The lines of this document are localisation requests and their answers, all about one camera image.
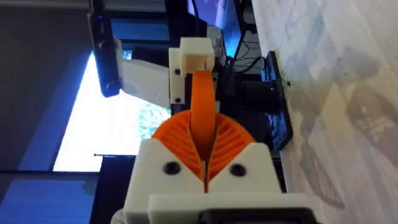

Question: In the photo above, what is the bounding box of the finger of the left gripper with orange wedge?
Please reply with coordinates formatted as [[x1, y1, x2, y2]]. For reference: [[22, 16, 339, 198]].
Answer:
[[169, 70, 216, 161]]

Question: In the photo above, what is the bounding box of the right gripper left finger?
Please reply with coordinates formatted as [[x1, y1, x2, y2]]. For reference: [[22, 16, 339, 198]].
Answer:
[[123, 110, 206, 224]]

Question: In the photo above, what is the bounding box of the bare white finger of the left gripper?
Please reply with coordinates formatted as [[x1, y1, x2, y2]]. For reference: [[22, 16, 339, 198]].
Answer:
[[169, 37, 216, 78]]

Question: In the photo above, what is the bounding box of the black rail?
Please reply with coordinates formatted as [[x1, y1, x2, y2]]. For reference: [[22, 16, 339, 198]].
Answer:
[[260, 50, 294, 152]]

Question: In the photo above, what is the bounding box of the black box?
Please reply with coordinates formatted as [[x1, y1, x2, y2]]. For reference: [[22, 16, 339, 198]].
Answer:
[[239, 80, 281, 110]]

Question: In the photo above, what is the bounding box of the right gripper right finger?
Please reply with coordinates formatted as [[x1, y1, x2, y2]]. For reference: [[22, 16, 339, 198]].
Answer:
[[206, 113, 282, 194]]

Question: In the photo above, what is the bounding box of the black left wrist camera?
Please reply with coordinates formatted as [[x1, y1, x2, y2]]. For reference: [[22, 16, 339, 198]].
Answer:
[[88, 0, 123, 98]]

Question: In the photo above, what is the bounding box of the black cable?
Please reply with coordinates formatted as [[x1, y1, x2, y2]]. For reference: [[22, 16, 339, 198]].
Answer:
[[233, 39, 265, 74]]

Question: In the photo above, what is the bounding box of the computer monitor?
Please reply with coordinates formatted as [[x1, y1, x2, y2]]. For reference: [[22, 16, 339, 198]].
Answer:
[[186, 0, 247, 59]]

